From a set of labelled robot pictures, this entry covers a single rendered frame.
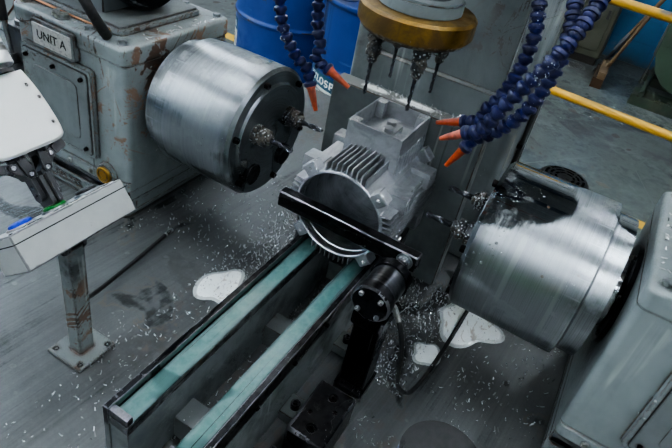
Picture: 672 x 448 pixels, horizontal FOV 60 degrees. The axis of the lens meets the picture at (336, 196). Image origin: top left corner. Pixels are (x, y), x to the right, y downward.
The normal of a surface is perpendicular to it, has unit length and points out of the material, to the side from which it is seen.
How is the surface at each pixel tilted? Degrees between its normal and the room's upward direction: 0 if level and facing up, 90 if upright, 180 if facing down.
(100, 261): 0
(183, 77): 43
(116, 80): 89
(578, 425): 89
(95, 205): 52
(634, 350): 89
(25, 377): 0
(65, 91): 90
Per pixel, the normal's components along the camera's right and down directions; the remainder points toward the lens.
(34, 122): 0.76, -0.19
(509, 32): -0.50, 0.43
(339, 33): -0.66, 0.33
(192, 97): -0.30, -0.12
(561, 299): -0.43, 0.18
